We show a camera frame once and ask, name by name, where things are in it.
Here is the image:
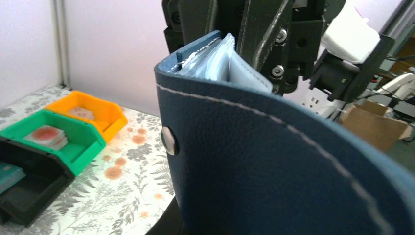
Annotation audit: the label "black bin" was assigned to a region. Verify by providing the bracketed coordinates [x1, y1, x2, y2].
[0, 137, 75, 228]

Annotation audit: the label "cardboard box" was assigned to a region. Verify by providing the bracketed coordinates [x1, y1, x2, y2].
[338, 101, 413, 152]

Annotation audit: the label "teal card stack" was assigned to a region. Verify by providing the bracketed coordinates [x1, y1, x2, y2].
[0, 162, 26, 194]

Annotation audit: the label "blue leather card holder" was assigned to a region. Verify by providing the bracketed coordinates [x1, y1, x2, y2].
[154, 31, 415, 235]

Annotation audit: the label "green bin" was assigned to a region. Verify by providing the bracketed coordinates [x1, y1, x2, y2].
[0, 109, 106, 177]

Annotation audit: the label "floral table mat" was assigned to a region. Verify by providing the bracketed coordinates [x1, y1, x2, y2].
[0, 87, 174, 235]

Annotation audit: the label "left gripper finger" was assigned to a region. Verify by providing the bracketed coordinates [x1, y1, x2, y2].
[146, 197, 192, 235]

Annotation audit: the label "pale card stack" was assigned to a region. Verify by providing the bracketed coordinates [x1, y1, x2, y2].
[68, 106, 95, 121]

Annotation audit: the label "orange bin right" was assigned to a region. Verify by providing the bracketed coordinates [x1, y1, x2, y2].
[46, 91, 128, 143]

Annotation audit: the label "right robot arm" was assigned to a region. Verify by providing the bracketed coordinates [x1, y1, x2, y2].
[158, 0, 394, 118]

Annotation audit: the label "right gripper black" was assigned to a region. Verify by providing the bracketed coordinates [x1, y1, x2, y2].
[161, 0, 326, 94]

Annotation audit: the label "white red card stack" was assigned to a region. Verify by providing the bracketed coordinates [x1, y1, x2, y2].
[24, 125, 68, 150]

